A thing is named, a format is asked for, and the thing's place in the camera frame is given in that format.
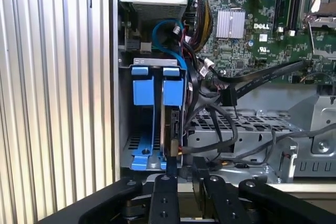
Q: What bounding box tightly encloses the blue data wire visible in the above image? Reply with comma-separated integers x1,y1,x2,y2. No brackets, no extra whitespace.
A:
152,18,187,70

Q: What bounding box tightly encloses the multicolour power wire bundle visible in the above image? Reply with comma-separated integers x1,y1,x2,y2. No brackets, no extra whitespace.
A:
188,0,214,53

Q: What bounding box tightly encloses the dark grey PC case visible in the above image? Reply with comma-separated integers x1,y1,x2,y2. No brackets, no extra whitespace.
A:
109,0,336,196

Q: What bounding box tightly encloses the metal socket cover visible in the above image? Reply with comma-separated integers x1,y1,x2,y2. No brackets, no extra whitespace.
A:
306,15,336,61

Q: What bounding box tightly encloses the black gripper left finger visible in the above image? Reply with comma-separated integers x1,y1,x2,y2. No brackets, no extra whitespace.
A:
36,155,180,224

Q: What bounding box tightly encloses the grey metal drive cage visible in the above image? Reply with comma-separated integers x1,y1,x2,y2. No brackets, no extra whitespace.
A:
183,84,336,184

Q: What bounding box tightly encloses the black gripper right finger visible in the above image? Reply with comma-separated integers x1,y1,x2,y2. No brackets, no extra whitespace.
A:
193,157,336,224

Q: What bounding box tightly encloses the green motherboard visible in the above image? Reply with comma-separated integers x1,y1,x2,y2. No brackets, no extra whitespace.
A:
188,0,336,84

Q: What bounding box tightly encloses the black RAM slot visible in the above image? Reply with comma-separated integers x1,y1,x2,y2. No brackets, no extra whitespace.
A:
287,0,306,32
272,0,287,32

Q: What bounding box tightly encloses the black flat disk wire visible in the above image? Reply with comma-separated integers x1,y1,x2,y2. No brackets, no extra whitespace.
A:
209,60,313,109

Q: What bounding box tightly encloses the empty blue disk carrier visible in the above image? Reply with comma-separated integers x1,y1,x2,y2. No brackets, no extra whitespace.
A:
130,57,156,170

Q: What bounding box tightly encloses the hard disk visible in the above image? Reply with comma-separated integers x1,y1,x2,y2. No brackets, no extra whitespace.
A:
160,66,185,168

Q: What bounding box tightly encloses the silver chipset heatsink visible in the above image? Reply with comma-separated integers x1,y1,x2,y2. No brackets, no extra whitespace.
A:
216,9,246,39

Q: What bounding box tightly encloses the grey sleeved cable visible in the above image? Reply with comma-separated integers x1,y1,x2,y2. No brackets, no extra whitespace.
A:
232,123,336,162

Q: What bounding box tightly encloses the black disk power wire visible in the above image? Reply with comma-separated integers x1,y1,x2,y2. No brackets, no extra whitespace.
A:
169,103,238,158

